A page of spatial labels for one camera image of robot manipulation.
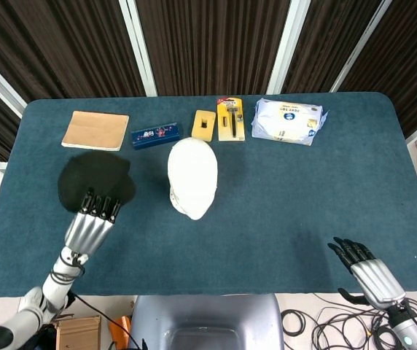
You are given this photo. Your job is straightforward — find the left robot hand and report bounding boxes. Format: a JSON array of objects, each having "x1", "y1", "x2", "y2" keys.
[{"x1": 63, "y1": 187, "x2": 122, "y2": 256}]

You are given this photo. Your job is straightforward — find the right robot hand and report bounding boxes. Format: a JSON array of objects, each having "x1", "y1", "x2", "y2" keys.
[{"x1": 327, "y1": 236, "x2": 406, "y2": 310}]

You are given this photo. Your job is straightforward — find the black baseball cap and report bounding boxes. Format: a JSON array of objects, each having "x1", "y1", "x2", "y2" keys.
[{"x1": 57, "y1": 151, "x2": 137, "y2": 215}]

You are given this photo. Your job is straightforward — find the white mannequin head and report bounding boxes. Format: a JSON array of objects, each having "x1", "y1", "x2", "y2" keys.
[{"x1": 167, "y1": 137, "x2": 219, "y2": 221}]

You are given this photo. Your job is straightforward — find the brown paper notebook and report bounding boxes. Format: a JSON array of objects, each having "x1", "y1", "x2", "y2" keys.
[{"x1": 61, "y1": 110, "x2": 130, "y2": 152}]

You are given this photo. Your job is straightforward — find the orange object on floor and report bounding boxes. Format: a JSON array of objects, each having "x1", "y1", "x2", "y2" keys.
[{"x1": 108, "y1": 315, "x2": 133, "y2": 350}]

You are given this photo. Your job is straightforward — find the cardboard box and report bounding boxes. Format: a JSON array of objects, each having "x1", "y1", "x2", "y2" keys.
[{"x1": 53, "y1": 314, "x2": 102, "y2": 350}]

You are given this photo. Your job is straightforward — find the blue printed pencil box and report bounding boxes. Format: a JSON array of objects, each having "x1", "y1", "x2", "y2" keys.
[{"x1": 131, "y1": 122, "x2": 180, "y2": 151}]

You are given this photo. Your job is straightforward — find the blue table cloth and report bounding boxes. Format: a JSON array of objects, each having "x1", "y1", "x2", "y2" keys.
[{"x1": 0, "y1": 91, "x2": 417, "y2": 298}]

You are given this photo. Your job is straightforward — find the grey robot torso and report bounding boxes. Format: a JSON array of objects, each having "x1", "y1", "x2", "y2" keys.
[{"x1": 130, "y1": 293, "x2": 285, "y2": 350}]

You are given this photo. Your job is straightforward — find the white wet wipes pack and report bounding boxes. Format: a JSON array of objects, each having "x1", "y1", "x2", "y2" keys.
[{"x1": 251, "y1": 97, "x2": 329, "y2": 147}]

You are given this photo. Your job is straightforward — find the razor in yellow blister pack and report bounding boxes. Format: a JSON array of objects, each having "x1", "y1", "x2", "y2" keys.
[{"x1": 217, "y1": 97, "x2": 246, "y2": 143}]

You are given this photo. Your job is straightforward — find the black floor cables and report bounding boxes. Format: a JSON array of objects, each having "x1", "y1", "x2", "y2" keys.
[{"x1": 280, "y1": 291, "x2": 417, "y2": 350}]

